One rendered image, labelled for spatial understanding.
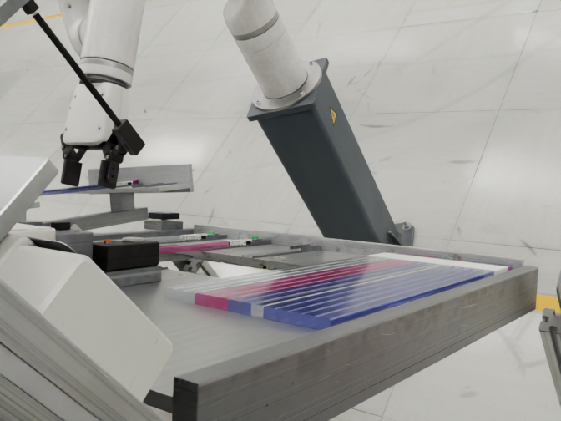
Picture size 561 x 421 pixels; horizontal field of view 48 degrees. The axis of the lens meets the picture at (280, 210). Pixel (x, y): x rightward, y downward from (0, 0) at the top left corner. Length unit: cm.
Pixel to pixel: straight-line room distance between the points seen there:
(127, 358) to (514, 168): 198
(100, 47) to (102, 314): 81
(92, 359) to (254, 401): 17
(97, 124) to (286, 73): 65
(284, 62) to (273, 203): 100
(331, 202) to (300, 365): 134
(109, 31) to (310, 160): 78
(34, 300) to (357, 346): 31
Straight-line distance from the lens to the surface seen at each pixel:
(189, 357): 45
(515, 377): 173
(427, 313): 62
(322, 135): 160
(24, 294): 25
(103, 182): 100
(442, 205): 213
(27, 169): 30
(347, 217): 180
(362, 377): 52
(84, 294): 25
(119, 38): 105
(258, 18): 147
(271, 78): 154
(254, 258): 98
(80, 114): 105
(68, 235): 68
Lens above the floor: 151
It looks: 39 degrees down
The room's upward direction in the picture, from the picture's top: 32 degrees counter-clockwise
